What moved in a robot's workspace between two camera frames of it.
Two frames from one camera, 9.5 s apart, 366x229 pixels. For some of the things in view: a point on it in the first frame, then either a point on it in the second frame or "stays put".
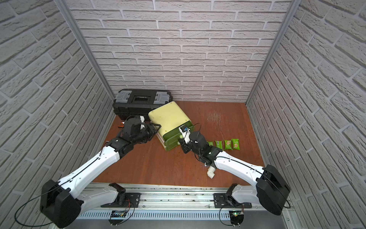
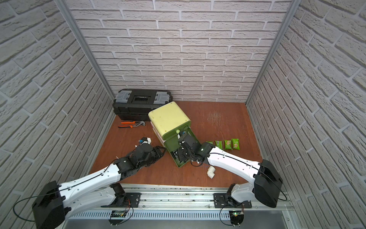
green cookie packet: [228, 144] stays put
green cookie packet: [235, 144] stays put
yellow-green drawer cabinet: [170, 118] stays put
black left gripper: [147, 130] to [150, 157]
